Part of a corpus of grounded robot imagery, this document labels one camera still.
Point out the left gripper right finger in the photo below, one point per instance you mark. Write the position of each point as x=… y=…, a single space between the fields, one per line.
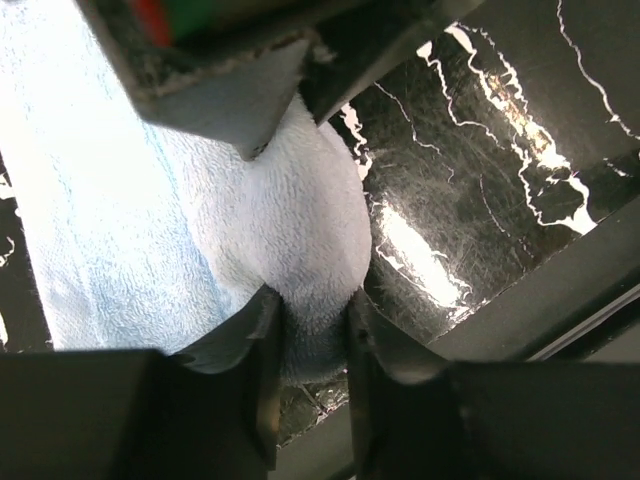
x=415 y=415

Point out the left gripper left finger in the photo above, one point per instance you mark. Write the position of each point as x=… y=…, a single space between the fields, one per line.
x=211 y=411

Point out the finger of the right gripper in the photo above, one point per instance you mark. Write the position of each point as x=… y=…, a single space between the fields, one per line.
x=367 y=41
x=235 y=91

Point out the light blue towel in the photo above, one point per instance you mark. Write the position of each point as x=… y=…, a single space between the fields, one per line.
x=140 y=236

